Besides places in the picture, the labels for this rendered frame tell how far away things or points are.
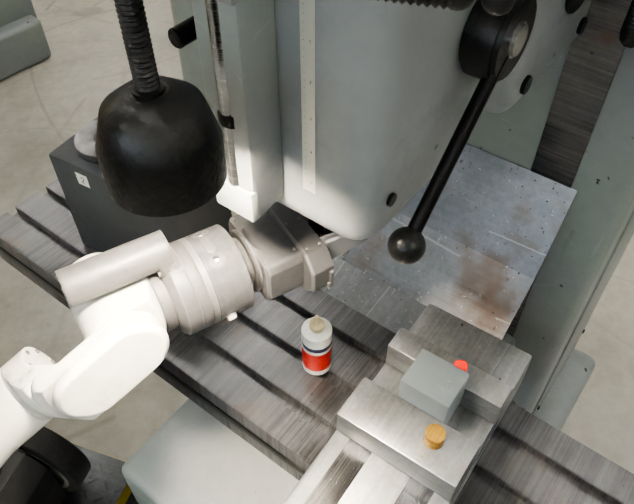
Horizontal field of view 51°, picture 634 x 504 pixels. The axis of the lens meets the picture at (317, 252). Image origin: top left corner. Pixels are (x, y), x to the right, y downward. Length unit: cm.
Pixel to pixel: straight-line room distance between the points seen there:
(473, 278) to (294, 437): 38
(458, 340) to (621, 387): 133
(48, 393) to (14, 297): 180
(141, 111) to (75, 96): 282
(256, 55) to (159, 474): 66
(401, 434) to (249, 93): 44
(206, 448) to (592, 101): 68
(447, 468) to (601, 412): 139
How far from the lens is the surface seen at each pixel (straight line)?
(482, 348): 88
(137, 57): 36
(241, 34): 43
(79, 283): 58
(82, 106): 311
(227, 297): 61
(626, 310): 236
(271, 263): 62
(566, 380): 188
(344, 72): 43
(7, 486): 131
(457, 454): 76
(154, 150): 36
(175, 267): 60
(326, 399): 90
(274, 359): 93
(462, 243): 105
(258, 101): 46
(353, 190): 49
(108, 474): 149
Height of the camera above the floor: 171
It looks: 48 degrees down
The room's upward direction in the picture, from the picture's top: straight up
